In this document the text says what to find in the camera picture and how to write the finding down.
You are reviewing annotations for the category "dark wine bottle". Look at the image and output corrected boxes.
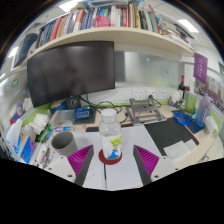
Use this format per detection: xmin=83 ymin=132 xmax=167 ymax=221
xmin=178 ymin=75 xmax=186 ymax=100

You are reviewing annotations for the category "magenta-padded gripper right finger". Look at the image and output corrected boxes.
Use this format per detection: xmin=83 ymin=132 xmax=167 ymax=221
xmin=132 ymin=144 xmax=183 ymax=187

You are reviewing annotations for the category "group photo poster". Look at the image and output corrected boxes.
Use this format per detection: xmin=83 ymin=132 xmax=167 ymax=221
xmin=194 ymin=74 xmax=224 ymax=111

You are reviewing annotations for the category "black computer monitor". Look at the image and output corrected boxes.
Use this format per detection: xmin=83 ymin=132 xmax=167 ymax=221
xmin=26 ymin=40 xmax=116 ymax=109

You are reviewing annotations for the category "white tissue pile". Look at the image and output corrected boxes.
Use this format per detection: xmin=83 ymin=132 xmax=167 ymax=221
xmin=28 ymin=112 xmax=50 ymax=133

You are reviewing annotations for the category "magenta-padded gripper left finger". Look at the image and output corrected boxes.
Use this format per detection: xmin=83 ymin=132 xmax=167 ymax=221
xmin=44 ymin=144 xmax=95 ymax=187

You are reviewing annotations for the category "flat round red coaster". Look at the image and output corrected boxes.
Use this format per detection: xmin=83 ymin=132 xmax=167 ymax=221
xmin=98 ymin=148 xmax=123 ymax=166

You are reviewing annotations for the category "purple water bottle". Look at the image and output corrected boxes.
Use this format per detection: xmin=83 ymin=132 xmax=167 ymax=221
xmin=194 ymin=93 xmax=212 ymax=128

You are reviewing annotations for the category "handwritten white paper sheet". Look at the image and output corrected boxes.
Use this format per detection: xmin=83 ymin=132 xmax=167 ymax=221
xmin=44 ymin=131 xmax=108 ymax=190

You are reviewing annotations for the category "black desk mat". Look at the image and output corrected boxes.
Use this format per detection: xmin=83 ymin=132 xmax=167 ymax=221
xmin=84 ymin=117 xmax=200 ymax=158

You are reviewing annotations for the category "blue and white tissue box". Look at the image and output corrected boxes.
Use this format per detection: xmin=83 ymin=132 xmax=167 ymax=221
xmin=4 ymin=118 xmax=36 ymax=158

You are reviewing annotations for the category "white wall socket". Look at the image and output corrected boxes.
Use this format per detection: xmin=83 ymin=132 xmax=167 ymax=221
xmin=132 ymin=88 xmax=144 ymax=100
xmin=146 ymin=88 xmax=157 ymax=100
xmin=158 ymin=88 xmax=169 ymax=100

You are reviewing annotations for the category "white tissue pack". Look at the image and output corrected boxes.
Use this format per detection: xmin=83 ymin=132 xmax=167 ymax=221
xmin=203 ymin=114 xmax=219 ymax=136

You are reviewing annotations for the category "small white container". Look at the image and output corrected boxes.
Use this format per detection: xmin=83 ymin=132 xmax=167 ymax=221
xmin=170 ymin=90 xmax=181 ymax=106

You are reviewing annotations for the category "folded white paper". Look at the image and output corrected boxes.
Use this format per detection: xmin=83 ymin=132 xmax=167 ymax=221
xmin=163 ymin=139 xmax=198 ymax=163

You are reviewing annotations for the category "blue circuit board box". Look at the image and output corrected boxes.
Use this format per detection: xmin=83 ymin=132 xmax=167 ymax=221
xmin=73 ymin=105 xmax=94 ymax=122

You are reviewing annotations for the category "clear plastic box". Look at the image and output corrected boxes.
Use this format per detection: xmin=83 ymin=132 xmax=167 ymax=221
xmin=49 ymin=109 xmax=76 ymax=129

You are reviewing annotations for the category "blank white paper sheet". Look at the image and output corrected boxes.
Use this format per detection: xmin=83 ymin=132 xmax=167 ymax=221
xmin=104 ymin=124 xmax=164 ymax=192

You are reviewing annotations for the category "grey cup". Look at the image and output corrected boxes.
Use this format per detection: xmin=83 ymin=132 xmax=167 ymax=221
xmin=50 ymin=130 xmax=79 ymax=158

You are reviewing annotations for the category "grey metal laptop stand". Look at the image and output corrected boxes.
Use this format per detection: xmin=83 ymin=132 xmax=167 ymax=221
xmin=125 ymin=96 xmax=168 ymax=126

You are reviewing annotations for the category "purple hanging banner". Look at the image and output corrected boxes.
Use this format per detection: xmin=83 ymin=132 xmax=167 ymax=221
xmin=193 ymin=52 xmax=209 ymax=85

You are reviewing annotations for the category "dark blue small mat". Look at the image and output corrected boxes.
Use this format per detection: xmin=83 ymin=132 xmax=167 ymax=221
xmin=187 ymin=119 xmax=206 ymax=135

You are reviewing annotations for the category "clear plastic drink bottle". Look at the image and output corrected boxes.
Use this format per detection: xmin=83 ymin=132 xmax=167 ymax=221
xmin=98 ymin=108 xmax=123 ymax=161

